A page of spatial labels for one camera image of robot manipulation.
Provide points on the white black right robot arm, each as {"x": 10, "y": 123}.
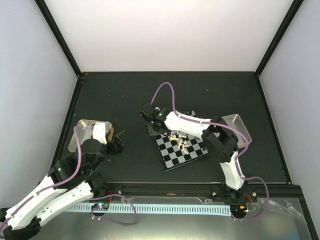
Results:
{"x": 224, "y": 143}

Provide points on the gold rimmed metal tin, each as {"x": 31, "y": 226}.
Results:
{"x": 84, "y": 129}

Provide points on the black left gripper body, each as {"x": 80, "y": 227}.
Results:
{"x": 115, "y": 150}

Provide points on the pile of white chess pieces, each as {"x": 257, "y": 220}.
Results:
{"x": 181, "y": 141}

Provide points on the white slotted cable duct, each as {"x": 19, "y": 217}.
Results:
{"x": 156, "y": 209}

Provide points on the controller circuit board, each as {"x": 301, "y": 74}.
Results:
{"x": 242, "y": 209}
{"x": 100, "y": 207}

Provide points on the pink metal tray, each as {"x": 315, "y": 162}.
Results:
{"x": 235, "y": 121}

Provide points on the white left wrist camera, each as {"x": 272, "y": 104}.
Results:
{"x": 100, "y": 131}

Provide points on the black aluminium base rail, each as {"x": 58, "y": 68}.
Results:
{"x": 218, "y": 191}

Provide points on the left controller circuit board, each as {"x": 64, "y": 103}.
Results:
{"x": 100, "y": 207}

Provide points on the right controller circuit board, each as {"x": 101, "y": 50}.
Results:
{"x": 242, "y": 209}

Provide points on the black grey chess board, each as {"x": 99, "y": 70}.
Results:
{"x": 177, "y": 149}

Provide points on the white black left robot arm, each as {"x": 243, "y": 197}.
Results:
{"x": 70, "y": 181}

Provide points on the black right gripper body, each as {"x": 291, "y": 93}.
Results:
{"x": 162, "y": 130}

